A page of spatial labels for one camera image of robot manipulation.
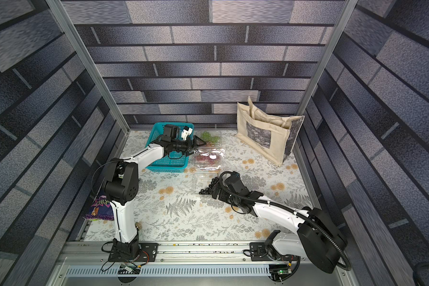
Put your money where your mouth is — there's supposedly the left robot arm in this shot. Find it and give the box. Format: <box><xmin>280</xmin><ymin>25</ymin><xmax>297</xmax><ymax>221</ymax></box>
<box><xmin>101</xmin><ymin>124</ymin><xmax>206</xmax><ymax>262</ymax></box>

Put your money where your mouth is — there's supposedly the teal plastic basket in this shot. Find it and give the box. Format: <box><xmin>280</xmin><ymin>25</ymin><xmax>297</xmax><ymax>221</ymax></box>
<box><xmin>147</xmin><ymin>122</ymin><xmax>197</xmax><ymax>173</ymax></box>

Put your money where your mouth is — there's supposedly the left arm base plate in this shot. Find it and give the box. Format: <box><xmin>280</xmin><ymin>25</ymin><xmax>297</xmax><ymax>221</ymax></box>
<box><xmin>108</xmin><ymin>242</ymin><xmax>158</xmax><ymax>263</ymax></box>

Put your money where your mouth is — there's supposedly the green grape bunch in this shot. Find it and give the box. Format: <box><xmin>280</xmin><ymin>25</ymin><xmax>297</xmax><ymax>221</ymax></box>
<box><xmin>201</xmin><ymin>131</ymin><xmax>220</xmax><ymax>144</ymax></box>

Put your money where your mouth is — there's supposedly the beige canvas tote bag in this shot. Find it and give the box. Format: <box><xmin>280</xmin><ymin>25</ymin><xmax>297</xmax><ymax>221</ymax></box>
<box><xmin>237</xmin><ymin>98</ymin><xmax>305</xmax><ymax>166</ymax></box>

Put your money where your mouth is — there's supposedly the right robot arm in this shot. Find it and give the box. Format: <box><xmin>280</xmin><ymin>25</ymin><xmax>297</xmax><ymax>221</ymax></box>
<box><xmin>200</xmin><ymin>172</ymin><xmax>352</xmax><ymax>274</ymax></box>

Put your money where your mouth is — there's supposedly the purple snack bag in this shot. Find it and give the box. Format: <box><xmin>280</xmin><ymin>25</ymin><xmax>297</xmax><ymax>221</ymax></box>
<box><xmin>84</xmin><ymin>195</ymin><xmax>114</xmax><ymax>221</ymax></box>

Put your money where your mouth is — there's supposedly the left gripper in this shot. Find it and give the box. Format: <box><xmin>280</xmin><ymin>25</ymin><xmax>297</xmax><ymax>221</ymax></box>
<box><xmin>171</xmin><ymin>135</ymin><xmax>207</xmax><ymax>155</ymax></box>

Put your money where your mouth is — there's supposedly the black grape bunch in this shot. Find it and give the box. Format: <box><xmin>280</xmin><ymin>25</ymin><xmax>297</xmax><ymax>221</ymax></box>
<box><xmin>199</xmin><ymin>177</ymin><xmax>221</xmax><ymax>199</ymax></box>

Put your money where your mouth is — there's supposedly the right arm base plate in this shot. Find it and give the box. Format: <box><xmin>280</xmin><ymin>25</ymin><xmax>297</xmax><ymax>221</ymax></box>
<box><xmin>247</xmin><ymin>242</ymin><xmax>299</xmax><ymax>262</ymax></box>

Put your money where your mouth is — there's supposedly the black corrugated cable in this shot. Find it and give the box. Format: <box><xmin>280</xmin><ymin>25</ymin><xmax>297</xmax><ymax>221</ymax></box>
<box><xmin>217</xmin><ymin>170</ymin><xmax>353</xmax><ymax>283</ymax></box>

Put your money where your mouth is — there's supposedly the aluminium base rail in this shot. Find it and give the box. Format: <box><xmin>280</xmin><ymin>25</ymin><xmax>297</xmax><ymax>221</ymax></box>
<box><xmin>47</xmin><ymin>241</ymin><xmax>358</xmax><ymax>286</ymax></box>

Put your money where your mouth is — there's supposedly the clear clamshell container front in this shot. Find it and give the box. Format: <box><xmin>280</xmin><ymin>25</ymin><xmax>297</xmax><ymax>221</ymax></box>
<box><xmin>195</xmin><ymin>130</ymin><xmax>222</xmax><ymax>148</ymax></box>

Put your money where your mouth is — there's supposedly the clear clamshell container back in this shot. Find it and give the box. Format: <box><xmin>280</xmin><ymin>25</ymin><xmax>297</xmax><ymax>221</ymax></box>
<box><xmin>192</xmin><ymin>170</ymin><xmax>222</xmax><ymax>195</ymax></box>

